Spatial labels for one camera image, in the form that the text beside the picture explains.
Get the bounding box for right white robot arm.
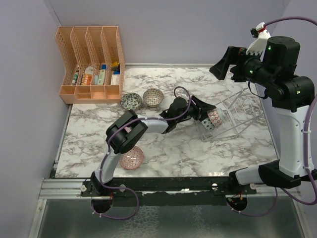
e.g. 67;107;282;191
210;36;317;194

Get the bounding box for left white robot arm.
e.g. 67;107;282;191
91;96;216;196

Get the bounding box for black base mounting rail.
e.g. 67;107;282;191
49;162;258;207

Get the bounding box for orange plastic desk organizer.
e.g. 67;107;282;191
55;26;125;105

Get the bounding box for purple cable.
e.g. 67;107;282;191
231;16;317;217
93;86;194;220

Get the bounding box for green leaf pattern bowl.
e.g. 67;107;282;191
120;93;142;110

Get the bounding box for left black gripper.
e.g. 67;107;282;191
175;96;215;122

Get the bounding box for items in organizer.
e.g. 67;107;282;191
71;61;120;86

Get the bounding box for blue floral pattern bowl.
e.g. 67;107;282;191
201;118;215;131

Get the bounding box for white wire dish rack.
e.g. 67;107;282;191
196;88;263;141

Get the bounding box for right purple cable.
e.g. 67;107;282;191
231;16;317;217

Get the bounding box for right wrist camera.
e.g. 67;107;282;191
246;22;271;56

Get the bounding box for red geometric pattern bowl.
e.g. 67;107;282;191
208;108;225;128

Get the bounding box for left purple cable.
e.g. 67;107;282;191
93;86;194;220

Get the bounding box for brown tile pattern bowl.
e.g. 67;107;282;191
143;88;164;107

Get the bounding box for red circle pattern bowl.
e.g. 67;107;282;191
119;146;144;170

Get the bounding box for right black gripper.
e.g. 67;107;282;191
210;45;275;87

